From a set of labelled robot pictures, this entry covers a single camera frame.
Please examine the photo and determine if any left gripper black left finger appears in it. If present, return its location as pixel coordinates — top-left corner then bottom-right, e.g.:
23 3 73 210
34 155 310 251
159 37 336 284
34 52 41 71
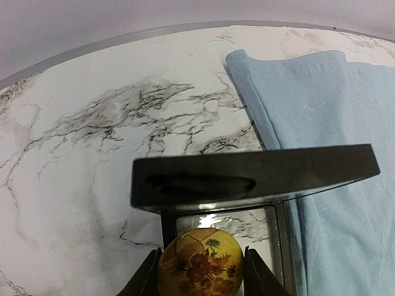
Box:
118 248 162 296

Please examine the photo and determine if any right black brooch box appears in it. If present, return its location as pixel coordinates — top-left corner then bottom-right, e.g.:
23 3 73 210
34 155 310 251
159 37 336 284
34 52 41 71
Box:
130 144 380 294

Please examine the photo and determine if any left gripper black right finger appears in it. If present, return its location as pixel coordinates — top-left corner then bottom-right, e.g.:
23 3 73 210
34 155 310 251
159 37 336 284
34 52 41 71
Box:
243 247 291 296

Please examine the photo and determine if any light blue printed t-shirt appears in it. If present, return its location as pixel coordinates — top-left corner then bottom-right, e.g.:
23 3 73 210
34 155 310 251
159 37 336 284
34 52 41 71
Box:
225 50 394 295

